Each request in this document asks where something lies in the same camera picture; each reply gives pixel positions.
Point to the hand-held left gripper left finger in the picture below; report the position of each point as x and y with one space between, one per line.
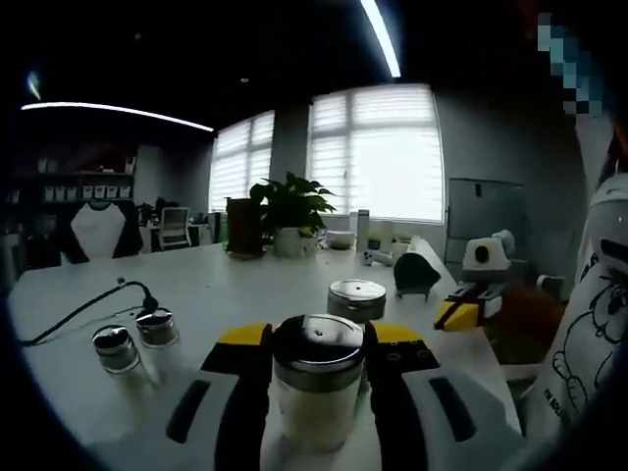
240 392

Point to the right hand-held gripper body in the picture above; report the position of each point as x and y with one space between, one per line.
486 260

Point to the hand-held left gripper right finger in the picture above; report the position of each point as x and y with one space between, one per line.
397 392

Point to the tall seasoning bottle white powder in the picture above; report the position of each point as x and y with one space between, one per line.
316 353

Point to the tall seasoning bottle brown powder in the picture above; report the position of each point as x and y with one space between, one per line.
356 299

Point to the small seasoning bottle white powder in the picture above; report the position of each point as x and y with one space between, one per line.
157 329

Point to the small seasoning bottle grey powder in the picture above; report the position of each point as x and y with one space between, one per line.
115 346

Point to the white thermos bottle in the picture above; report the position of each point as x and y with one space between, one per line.
362 228

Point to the grey whiteboard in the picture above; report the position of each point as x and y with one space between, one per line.
486 211

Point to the white paper roll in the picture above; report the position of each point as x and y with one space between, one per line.
427 247

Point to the white game controller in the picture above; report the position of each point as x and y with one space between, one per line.
375 257

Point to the person in white shirt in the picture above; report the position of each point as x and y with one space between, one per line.
589 343

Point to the white bowl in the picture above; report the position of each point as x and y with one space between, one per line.
340 239

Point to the white shoulder-worn device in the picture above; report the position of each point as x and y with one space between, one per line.
611 216

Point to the window with white blinds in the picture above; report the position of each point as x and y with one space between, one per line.
240 167
382 162

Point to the white office chair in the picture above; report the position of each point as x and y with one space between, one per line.
174 225

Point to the green potted plant white pot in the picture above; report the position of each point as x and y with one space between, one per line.
294 201

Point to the long ceiling light strip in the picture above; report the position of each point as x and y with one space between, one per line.
122 110
382 39

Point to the shelf of white storage bins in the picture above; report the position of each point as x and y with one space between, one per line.
98 191

